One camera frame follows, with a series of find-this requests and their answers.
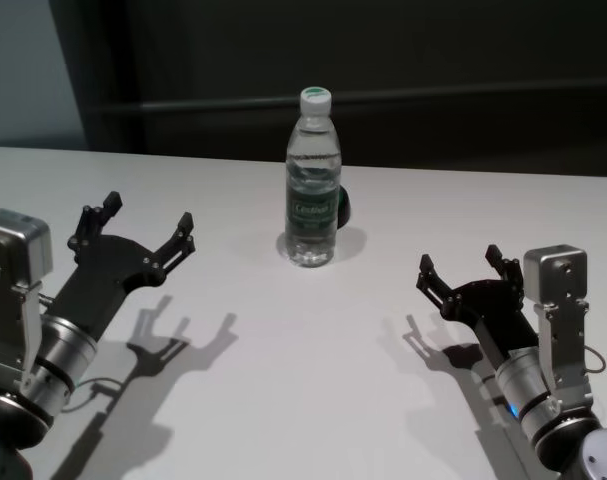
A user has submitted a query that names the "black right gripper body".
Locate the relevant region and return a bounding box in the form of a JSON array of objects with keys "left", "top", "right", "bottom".
[{"left": 446, "top": 279, "right": 541, "bottom": 365}]

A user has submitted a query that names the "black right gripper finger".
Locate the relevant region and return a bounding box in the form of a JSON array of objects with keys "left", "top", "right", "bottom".
[
  {"left": 484, "top": 244, "right": 526, "bottom": 297},
  {"left": 415, "top": 252, "right": 460, "bottom": 317}
]

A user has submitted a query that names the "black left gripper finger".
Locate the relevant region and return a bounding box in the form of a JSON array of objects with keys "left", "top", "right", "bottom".
[
  {"left": 67, "top": 190, "right": 124, "bottom": 252},
  {"left": 142, "top": 211, "right": 197, "bottom": 288}
]

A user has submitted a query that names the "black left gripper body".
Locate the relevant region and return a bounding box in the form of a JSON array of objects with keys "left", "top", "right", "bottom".
[{"left": 46, "top": 233, "right": 163, "bottom": 335}]

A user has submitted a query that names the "clear water bottle green label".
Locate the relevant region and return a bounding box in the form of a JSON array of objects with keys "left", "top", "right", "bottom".
[{"left": 284, "top": 85, "right": 344, "bottom": 268}]

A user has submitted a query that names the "green black push button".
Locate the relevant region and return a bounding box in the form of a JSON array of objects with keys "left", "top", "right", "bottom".
[{"left": 336, "top": 185, "right": 355, "bottom": 231}]

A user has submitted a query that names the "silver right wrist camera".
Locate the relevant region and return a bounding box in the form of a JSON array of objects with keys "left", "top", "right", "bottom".
[{"left": 522, "top": 244, "right": 593, "bottom": 402}]

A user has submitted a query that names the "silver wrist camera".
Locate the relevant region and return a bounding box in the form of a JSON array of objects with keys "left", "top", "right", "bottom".
[
  {"left": 0, "top": 208, "right": 54, "bottom": 397},
  {"left": 522, "top": 244, "right": 593, "bottom": 402}
]

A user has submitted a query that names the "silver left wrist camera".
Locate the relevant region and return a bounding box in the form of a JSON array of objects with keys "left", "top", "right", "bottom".
[{"left": 0, "top": 208, "right": 54, "bottom": 397}]

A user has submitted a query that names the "black camera cable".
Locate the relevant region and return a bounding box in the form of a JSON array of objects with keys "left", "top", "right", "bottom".
[
  {"left": 584, "top": 343, "right": 607, "bottom": 375},
  {"left": 64, "top": 378, "right": 120, "bottom": 415}
]

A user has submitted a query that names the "dark wide vertical post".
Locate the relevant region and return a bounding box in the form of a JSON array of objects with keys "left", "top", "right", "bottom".
[{"left": 85, "top": 0, "right": 147, "bottom": 154}]

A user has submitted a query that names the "thin grey horizontal rail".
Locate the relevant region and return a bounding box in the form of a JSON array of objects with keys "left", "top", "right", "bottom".
[{"left": 85, "top": 94, "right": 607, "bottom": 114}]

